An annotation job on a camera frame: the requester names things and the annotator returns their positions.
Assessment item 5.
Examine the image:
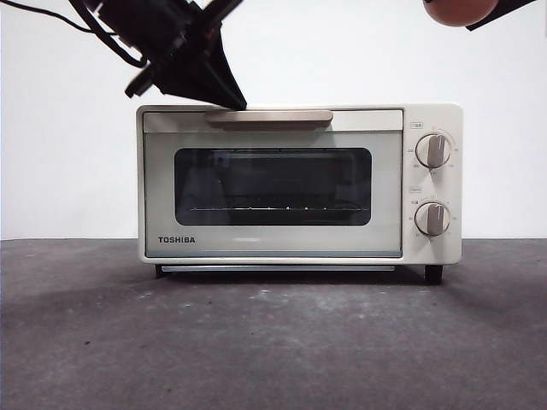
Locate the brown egg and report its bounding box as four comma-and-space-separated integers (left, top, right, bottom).
422, 0, 500, 28

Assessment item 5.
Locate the glass oven door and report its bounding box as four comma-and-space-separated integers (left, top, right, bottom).
142, 109, 404, 259

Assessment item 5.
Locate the cream oven knob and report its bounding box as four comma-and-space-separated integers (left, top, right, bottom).
415, 132, 453, 170
414, 201, 451, 237

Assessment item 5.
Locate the cream Toshiba toaster oven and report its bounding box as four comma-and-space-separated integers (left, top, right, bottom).
135, 102, 464, 284

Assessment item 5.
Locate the black cable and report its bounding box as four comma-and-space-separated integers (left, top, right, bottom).
40, 0, 146, 68

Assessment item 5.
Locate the metal wire oven rack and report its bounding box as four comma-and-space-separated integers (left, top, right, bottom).
191, 205, 364, 214

